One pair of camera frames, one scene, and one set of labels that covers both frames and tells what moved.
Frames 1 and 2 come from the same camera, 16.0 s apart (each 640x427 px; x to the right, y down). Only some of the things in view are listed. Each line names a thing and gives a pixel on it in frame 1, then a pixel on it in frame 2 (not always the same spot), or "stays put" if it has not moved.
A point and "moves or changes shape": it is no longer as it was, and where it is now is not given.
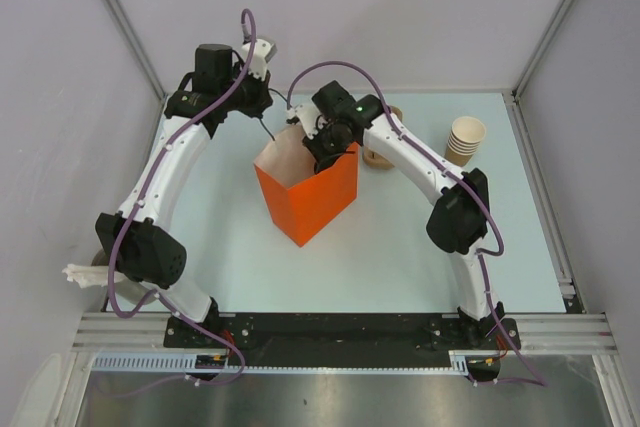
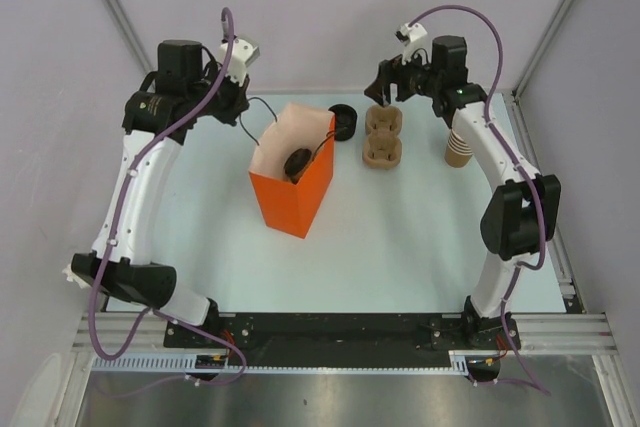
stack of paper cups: (463, 140) stays put
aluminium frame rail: (560, 334) stays put
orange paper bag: (307, 201) moves or changes shape
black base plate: (279, 337) stays put
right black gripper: (314, 144) → (391, 71)
